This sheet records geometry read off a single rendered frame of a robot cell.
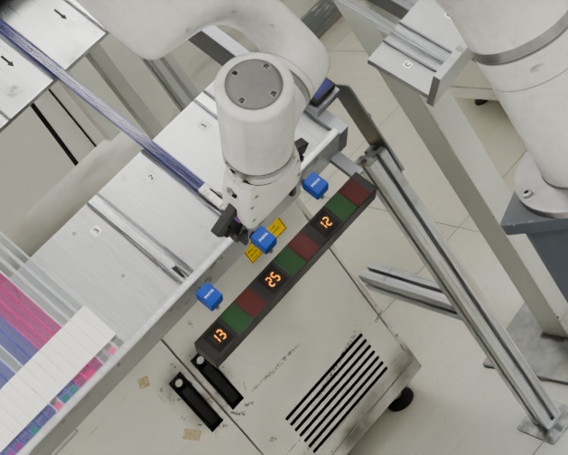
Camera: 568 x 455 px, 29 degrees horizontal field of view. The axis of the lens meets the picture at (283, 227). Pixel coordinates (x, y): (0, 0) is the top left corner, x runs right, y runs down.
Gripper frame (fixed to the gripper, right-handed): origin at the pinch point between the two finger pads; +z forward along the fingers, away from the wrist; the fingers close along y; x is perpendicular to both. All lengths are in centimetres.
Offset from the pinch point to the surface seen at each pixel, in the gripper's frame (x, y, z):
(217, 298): -1.2, -10.8, 9.0
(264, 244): -0.7, -0.8, 9.0
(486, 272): -17, 50, 91
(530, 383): -39, 23, 55
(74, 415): 2.4, -34.5, 10.8
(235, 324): -5.0, -11.5, 11.1
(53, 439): 2.4, -38.4, 11.3
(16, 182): 118, 14, 172
